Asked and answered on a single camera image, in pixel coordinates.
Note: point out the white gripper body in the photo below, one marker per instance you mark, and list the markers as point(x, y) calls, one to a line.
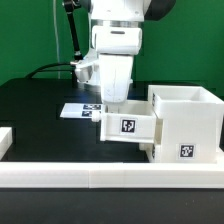
point(115, 76)

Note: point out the white drawer cabinet box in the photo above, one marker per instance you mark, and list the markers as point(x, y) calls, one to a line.
point(189, 123)

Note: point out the marker tag sheet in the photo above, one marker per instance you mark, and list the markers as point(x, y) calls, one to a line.
point(79, 110)

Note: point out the white drawer tray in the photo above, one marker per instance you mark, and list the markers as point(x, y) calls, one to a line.
point(149, 149)
point(134, 122)

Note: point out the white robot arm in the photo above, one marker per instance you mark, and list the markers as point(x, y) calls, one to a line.
point(116, 37)

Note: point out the white U-shaped obstacle fence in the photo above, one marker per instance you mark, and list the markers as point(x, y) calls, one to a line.
point(105, 175)

